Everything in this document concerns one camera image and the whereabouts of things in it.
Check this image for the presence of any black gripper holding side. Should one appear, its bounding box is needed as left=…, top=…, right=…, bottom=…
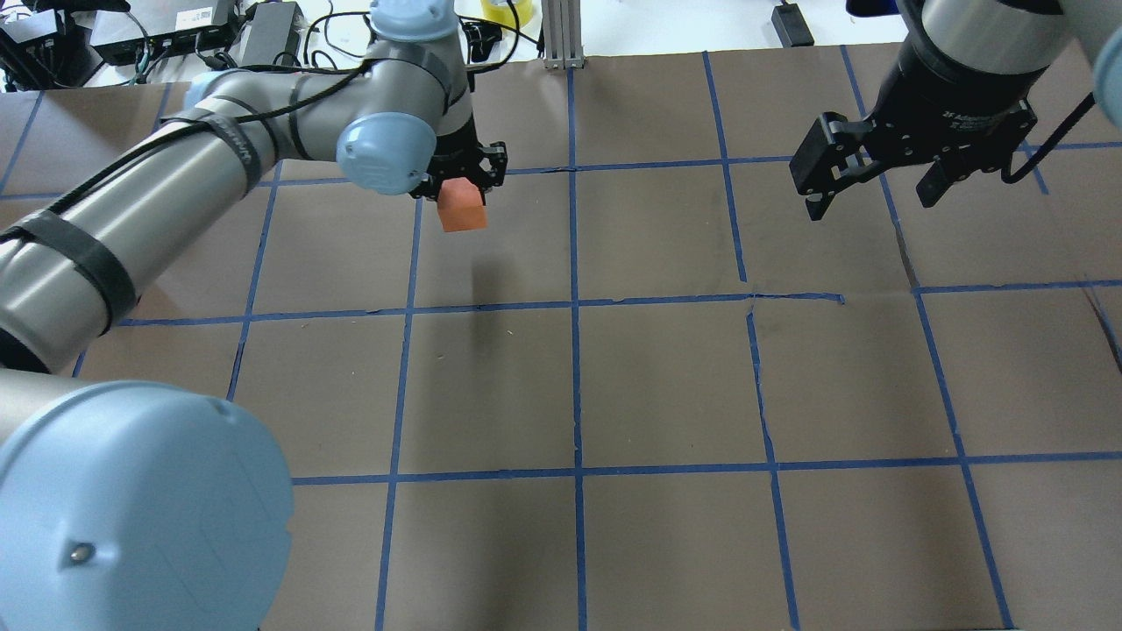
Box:
left=410, top=118, right=509, bottom=205

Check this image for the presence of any black gripper idle side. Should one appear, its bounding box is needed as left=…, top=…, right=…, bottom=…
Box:
left=789, top=39, right=1037, bottom=221

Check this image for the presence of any orange foam cube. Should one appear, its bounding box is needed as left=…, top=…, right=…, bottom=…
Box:
left=436, top=177, right=488, bottom=234

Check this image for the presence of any silver robot arm holding side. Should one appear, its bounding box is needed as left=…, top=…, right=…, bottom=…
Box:
left=3, top=1, right=505, bottom=630

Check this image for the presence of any black power adapter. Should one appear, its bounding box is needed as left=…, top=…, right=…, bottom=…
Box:
left=770, top=1, right=816, bottom=48

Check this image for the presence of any brown paper grid mat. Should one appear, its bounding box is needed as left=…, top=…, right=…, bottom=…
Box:
left=0, top=39, right=1122, bottom=631

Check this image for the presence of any aluminium frame post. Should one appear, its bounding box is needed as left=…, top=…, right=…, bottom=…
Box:
left=541, top=1, right=586, bottom=71

